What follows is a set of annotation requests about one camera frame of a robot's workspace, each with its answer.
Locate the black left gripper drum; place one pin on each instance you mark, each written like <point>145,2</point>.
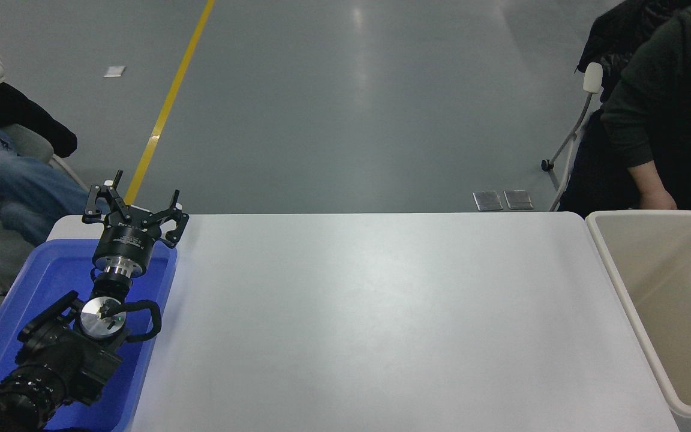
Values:
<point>126,240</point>

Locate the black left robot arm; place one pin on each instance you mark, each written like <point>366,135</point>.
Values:
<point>63,360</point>

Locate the person's forearm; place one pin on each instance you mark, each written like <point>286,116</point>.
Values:
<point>651,183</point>

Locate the grey chair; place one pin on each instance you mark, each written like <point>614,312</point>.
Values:
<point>29,144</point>

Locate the blue plastic tray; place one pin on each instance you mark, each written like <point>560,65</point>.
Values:
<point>33,282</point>

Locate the black jacket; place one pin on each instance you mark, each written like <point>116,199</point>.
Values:
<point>615,36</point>
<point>27,117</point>

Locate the white paper scrap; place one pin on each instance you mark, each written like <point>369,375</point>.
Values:
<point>114,71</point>

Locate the silver foil tray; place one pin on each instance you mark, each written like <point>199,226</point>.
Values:
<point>518,200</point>
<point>488,201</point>

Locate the white wheeled chair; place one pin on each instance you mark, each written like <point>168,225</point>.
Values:
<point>592,77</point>

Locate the large pale plastic bin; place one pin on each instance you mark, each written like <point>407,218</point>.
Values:
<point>681,300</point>

